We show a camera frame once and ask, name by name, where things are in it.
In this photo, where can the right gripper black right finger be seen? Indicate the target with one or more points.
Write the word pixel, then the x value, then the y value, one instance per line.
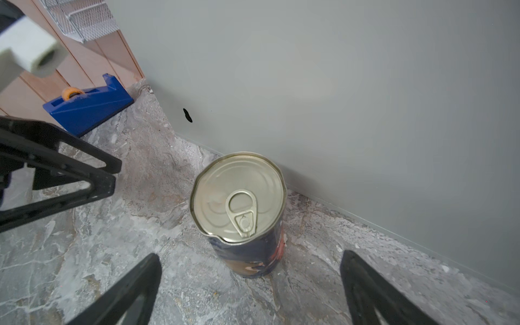
pixel 371 298

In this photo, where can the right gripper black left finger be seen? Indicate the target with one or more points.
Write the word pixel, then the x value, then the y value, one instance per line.
pixel 131 300

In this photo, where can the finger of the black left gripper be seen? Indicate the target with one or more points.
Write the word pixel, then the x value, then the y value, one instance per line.
pixel 40 139
pixel 101 185

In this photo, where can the open-top dark metal can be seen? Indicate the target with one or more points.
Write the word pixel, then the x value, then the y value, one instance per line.
pixel 237 203

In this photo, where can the blue tape dispenser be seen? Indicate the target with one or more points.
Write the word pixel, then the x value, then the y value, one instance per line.
pixel 79 111

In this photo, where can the grey metal cabinet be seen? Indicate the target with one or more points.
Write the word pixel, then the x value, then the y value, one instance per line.
pixel 401 114

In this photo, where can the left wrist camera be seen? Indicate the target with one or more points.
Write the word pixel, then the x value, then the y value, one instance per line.
pixel 26 47

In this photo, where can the white wire mesh shelf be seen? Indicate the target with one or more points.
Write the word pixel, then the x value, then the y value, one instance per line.
pixel 82 20

